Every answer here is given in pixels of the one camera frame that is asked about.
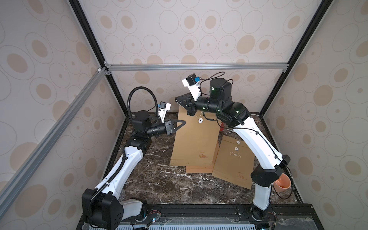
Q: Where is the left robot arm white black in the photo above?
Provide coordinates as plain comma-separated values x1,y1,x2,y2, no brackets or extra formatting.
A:
81,111,186,230

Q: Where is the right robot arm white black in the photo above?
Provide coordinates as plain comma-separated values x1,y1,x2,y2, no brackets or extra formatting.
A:
175,74,290,221

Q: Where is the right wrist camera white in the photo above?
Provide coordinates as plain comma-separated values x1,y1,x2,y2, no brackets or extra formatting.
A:
182,73,201,102

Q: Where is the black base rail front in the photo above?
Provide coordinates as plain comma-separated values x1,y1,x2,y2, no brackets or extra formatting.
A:
111,204,324,230

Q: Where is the horizontal aluminium rail back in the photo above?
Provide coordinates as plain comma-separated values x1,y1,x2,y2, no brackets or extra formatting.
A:
106,62,289,71

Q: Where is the brown file envelope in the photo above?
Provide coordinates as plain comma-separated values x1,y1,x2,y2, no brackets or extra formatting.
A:
212,136,255,189
186,142,219,173
170,106,220,166

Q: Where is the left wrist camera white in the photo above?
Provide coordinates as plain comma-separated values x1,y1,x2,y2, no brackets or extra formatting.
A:
158,102,171,123

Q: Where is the black corrugated cable hose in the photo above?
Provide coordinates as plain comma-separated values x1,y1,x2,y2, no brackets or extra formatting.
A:
127,86,159,121

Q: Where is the diagonal aluminium rail left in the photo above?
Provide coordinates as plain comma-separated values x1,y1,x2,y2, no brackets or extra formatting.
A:
1,67,107,218

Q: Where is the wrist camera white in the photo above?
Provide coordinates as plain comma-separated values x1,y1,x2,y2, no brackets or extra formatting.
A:
182,73,201,102
158,102,171,123

